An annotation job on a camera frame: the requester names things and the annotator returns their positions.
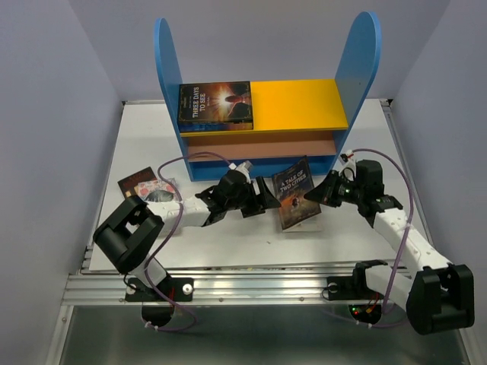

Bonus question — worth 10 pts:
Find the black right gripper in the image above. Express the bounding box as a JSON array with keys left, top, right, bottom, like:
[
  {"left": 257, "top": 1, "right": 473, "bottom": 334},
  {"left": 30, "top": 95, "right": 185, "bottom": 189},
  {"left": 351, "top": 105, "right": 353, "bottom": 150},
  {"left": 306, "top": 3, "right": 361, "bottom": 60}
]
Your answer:
[{"left": 302, "top": 169, "right": 364, "bottom": 207}]

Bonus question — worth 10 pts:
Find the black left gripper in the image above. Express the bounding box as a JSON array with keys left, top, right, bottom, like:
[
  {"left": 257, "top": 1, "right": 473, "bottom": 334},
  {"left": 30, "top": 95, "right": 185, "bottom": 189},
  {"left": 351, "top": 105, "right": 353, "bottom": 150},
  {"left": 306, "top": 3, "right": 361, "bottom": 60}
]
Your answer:
[{"left": 225, "top": 176, "right": 280, "bottom": 217}]

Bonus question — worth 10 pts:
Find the A Tale of Two Cities book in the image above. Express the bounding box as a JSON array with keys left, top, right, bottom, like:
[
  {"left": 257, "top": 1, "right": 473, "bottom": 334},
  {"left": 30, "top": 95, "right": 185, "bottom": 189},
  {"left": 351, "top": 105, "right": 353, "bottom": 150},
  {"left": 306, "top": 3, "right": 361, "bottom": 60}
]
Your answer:
[{"left": 272, "top": 157, "right": 321, "bottom": 233}]

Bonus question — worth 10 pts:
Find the Three Days to See book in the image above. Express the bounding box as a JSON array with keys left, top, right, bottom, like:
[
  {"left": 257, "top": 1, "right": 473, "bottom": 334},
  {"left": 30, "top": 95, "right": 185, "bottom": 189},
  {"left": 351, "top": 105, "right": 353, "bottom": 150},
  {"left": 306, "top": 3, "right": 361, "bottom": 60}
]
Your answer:
[{"left": 178, "top": 81, "right": 253, "bottom": 123}]

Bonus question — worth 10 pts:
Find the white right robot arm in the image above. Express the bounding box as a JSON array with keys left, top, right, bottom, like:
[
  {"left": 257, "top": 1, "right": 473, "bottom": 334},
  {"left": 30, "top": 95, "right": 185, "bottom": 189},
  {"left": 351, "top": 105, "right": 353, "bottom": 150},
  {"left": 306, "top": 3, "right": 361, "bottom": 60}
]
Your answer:
[{"left": 304, "top": 160, "right": 475, "bottom": 335}]

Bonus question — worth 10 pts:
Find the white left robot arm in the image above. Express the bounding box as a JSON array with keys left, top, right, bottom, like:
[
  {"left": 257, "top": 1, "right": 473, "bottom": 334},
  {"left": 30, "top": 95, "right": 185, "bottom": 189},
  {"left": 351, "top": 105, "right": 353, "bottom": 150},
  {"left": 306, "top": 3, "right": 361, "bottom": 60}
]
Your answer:
[{"left": 93, "top": 168, "right": 281, "bottom": 300}]

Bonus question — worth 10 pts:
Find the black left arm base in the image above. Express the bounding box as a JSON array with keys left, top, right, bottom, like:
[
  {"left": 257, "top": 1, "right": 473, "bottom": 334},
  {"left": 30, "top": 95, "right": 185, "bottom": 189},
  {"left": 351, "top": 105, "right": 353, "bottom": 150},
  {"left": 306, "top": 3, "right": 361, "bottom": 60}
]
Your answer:
[{"left": 123, "top": 276, "right": 197, "bottom": 332}]

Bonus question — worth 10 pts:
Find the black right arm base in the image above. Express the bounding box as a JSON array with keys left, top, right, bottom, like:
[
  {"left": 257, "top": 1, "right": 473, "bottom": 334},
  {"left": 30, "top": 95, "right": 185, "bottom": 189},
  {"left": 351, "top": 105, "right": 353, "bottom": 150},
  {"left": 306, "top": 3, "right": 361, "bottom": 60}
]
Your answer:
[{"left": 321, "top": 259, "right": 402, "bottom": 329}]

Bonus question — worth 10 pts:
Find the blue yellow wooden bookshelf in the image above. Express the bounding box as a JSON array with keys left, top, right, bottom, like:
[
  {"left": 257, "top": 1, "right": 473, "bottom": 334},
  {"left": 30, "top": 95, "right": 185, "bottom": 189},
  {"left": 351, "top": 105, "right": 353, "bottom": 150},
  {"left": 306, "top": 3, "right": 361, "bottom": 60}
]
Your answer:
[{"left": 153, "top": 11, "right": 382, "bottom": 181}]

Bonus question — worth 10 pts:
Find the Little Women floral book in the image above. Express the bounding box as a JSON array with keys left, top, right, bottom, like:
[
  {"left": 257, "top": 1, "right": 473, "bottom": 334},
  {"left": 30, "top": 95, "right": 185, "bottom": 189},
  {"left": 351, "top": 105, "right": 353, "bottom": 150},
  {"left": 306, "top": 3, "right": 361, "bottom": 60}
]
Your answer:
[{"left": 137, "top": 179, "right": 175, "bottom": 202}]

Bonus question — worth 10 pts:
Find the dark red book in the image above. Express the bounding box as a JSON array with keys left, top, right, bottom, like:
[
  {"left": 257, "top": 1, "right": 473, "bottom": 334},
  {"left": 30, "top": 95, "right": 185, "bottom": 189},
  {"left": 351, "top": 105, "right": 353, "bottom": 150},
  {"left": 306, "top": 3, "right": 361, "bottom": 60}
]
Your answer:
[{"left": 117, "top": 167, "right": 156, "bottom": 198}]

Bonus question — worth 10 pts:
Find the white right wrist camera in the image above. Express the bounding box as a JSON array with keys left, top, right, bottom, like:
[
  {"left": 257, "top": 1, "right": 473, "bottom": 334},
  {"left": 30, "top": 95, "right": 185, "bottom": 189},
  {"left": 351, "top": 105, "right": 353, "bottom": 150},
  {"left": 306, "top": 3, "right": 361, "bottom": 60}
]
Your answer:
[{"left": 339, "top": 150, "right": 356, "bottom": 181}]

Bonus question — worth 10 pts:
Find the aluminium mounting rail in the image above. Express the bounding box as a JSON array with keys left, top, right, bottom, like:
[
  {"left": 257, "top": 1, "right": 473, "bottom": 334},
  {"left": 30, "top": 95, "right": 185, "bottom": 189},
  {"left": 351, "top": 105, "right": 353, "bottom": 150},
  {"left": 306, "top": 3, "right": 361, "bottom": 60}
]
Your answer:
[{"left": 60, "top": 260, "right": 466, "bottom": 305}]

